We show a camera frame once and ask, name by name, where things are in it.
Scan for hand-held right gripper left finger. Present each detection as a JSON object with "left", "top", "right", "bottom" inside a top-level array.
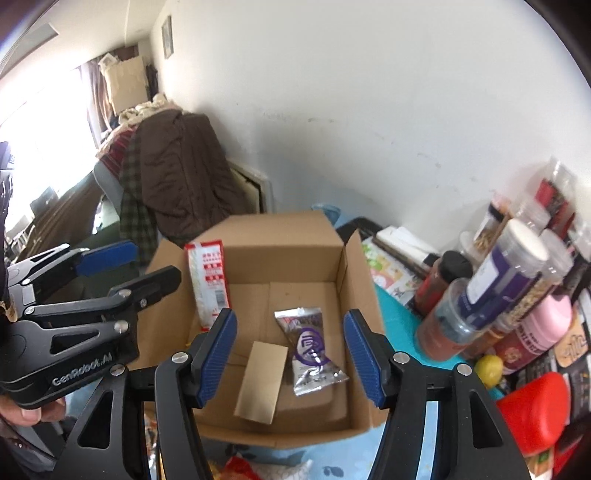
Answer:
[{"left": 52, "top": 307, "right": 238, "bottom": 480}]

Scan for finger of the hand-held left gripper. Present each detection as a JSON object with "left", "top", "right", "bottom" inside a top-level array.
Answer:
[
  {"left": 9, "top": 240, "right": 139, "bottom": 296},
  {"left": 28, "top": 266, "right": 182, "bottom": 319}
]

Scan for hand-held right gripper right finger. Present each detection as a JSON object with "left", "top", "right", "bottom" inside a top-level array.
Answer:
[{"left": 342, "top": 308, "right": 532, "bottom": 480}]

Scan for small gold box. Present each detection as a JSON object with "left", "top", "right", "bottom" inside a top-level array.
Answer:
[{"left": 234, "top": 340, "right": 288, "bottom": 424}]

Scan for purple silver foil packet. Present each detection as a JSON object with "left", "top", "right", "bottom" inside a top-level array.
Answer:
[{"left": 274, "top": 307, "right": 350, "bottom": 398}]

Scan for long red white packet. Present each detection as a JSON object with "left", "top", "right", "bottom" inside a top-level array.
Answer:
[{"left": 184, "top": 239, "right": 232, "bottom": 330}]

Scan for large red yellow snack packet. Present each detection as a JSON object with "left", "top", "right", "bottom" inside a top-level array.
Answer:
[{"left": 222, "top": 455, "right": 259, "bottom": 480}]

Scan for cardboard box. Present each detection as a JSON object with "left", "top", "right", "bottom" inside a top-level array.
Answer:
[{"left": 139, "top": 210, "right": 389, "bottom": 450}]

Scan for person's left hand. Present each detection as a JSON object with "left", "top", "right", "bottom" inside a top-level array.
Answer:
[{"left": 0, "top": 396, "right": 68, "bottom": 430}]

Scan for green checked cloth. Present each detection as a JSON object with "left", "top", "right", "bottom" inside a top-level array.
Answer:
[{"left": 119, "top": 134, "right": 160, "bottom": 252}]

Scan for grey chair back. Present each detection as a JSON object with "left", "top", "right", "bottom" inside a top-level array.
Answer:
[{"left": 95, "top": 161, "right": 123, "bottom": 204}]

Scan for large clear jar of red spice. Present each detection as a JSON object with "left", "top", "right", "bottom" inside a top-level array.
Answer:
[{"left": 416, "top": 278, "right": 485, "bottom": 361}]

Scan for stack of books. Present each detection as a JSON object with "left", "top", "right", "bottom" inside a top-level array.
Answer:
[{"left": 360, "top": 222, "right": 444, "bottom": 308}]

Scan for brown quilted jacket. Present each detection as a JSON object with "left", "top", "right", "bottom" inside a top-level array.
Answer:
[{"left": 139, "top": 110, "right": 236, "bottom": 241}]

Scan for dark capped red bottle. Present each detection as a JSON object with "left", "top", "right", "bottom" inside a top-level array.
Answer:
[{"left": 413, "top": 251, "right": 474, "bottom": 315}]

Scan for small jar of red spice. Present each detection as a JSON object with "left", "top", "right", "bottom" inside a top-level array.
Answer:
[{"left": 462, "top": 323, "right": 509, "bottom": 361}]

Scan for yellow green fruit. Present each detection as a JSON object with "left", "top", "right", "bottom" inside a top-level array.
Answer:
[{"left": 475, "top": 355, "right": 504, "bottom": 388}]

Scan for window curtain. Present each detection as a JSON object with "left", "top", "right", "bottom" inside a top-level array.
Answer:
[{"left": 76, "top": 62, "right": 112, "bottom": 148}]

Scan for pile of clothes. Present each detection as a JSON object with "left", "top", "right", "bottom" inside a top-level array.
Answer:
[{"left": 117, "top": 92, "right": 183, "bottom": 125}]

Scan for clear jar with purple label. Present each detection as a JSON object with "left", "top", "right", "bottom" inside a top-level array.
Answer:
[{"left": 466, "top": 219, "right": 550, "bottom": 326}]

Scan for tall cardboard carton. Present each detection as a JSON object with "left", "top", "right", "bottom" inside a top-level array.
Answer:
[{"left": 107, "top": 55, "right": 151, "bottom": 114}]

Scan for red tin canister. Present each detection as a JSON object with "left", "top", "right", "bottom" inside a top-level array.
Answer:
[{"left": 496, "top": 371, "right": 571, "bottom": 467}]

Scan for pink lidded bottle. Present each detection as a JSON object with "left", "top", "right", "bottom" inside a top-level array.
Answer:
[{"left": 501, "top": 295, "right": 573, "bottom": 374}]

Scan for clear jar of nuts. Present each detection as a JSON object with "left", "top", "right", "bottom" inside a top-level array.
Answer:
[{"left": 472, "top": 194, "right": 513, "bottom": 252}]

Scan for clear jar of oats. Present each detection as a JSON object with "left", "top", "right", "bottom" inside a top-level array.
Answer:
[{"left": 508, "top": 231, "right": 575, "bottom": 324}]

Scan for black printed pouch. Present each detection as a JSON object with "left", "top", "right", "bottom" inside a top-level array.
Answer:
[{"left": 517, "top": 300, "right": 591, "bottom": 444}]

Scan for clear jar with black label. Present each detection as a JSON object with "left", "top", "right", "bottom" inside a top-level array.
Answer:
[{"left": 563, "top": 222, "right": 591, "bottom": 296}]

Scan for clear jar with red label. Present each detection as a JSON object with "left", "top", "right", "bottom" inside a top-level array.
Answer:
[{"left": 515, "top": 159, "right": 578, "bottom": 232}]

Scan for white wall hatch frame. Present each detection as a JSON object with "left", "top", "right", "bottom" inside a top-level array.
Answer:
[{"left": 228, "top": 159, "right": 273, "bottom": 215}]

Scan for wall picture frame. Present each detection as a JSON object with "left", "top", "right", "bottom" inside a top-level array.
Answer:
[{"left": 161, "top": 16, "right": 174, "bottom": 60}]

